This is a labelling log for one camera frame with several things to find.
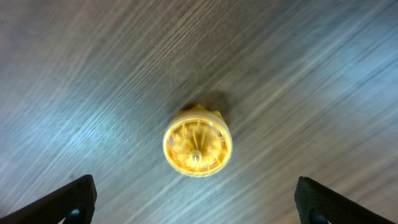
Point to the yellow round token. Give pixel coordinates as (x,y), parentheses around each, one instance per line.
(197,142)

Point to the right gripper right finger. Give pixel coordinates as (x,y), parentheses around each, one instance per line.
(318,204)

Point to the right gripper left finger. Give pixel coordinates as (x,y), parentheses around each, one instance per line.
(70,204)

